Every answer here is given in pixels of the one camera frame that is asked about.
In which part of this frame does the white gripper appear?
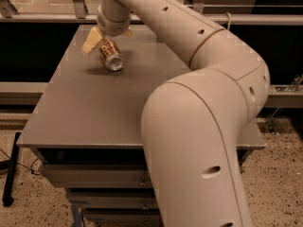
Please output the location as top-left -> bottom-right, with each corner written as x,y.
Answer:
82,6 -> 133,55

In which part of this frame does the orange soda can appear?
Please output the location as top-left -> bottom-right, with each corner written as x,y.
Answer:
99,38 -> 123,72

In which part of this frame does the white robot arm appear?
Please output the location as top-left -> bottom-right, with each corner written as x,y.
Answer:
97,0 -> 270,227

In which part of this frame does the grey drawer cabinet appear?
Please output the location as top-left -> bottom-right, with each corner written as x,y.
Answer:
16,24 -> 267,227

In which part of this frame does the top grey drawer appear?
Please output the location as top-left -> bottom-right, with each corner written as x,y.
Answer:
40,165 -> 152,188

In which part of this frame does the grey drawer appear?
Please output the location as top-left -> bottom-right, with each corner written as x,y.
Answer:
40,165 -> 152,188
83,209 -> 161,226
66,189 -> 158,210

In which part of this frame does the middle grey drawer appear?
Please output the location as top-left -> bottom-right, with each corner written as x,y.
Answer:
66,189 -> 158,210

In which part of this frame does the bottom grey drawer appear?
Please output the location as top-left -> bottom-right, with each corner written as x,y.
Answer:
83,209 -> 161,226

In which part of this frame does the black bar on floor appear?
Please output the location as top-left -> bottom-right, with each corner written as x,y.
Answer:
2,132 -> 21,207

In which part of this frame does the white hanging cable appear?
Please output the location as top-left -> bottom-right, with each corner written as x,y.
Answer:
224,12 -> 233,31

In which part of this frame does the black floor cable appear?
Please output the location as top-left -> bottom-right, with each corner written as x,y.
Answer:
0,148 -> 43,176

